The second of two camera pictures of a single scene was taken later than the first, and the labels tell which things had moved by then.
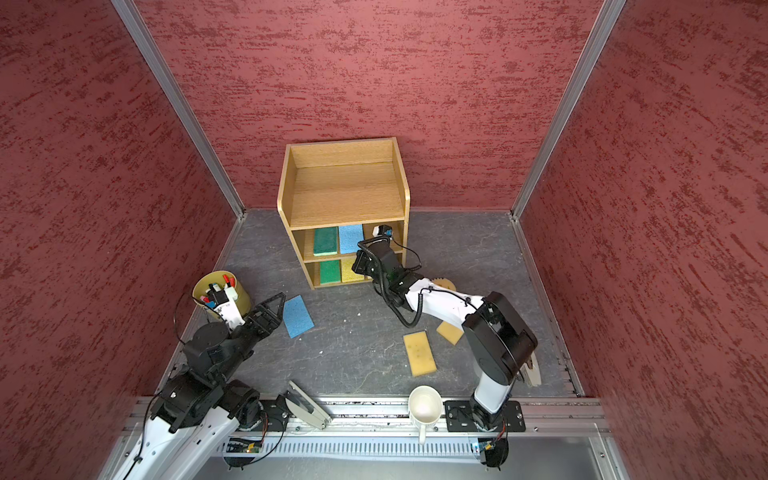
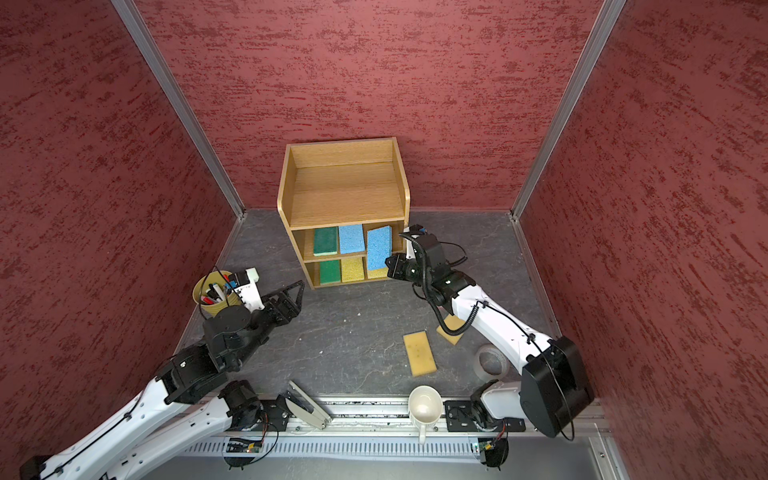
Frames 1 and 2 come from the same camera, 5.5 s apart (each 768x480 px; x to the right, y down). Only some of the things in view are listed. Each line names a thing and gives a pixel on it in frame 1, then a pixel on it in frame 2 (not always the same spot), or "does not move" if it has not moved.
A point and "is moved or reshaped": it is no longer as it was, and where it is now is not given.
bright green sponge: [331, 271] does not move
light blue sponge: [350, 236] does not move
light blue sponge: [296, 316] is moved or reshaped
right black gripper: [363, 256] -> [397, 271]
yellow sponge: [348, 275] does not move
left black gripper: [257, 321] does not move
